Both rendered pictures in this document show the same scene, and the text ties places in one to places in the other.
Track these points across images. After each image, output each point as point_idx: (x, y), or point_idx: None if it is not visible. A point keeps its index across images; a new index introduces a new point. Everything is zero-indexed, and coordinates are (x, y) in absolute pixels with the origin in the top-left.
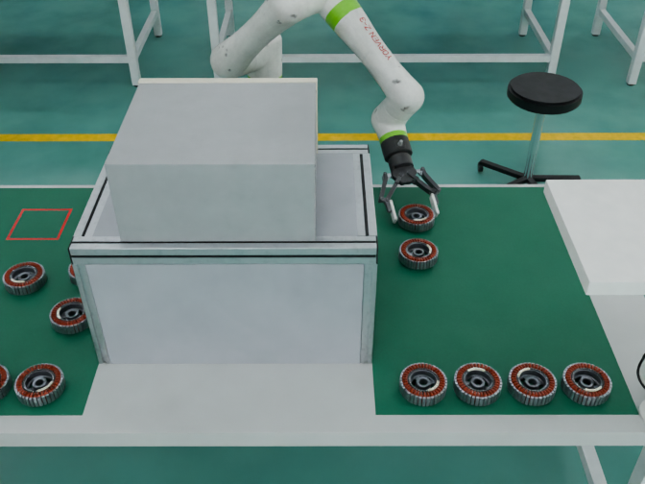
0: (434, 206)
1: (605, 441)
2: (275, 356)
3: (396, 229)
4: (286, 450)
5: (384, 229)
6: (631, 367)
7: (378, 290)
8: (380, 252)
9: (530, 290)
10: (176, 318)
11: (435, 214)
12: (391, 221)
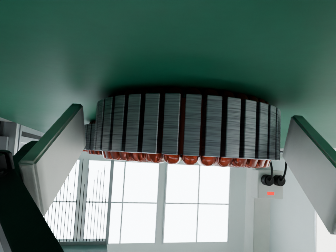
0: (298, 167)
1: None
2: None
3: (88, 103)
4: None
5: (30, 98)
6: (280, 148)
7: (42, 126)
8: (31, 114)
9: (282, 143)
10: None
11: (290, 134)
12: (60, 89)
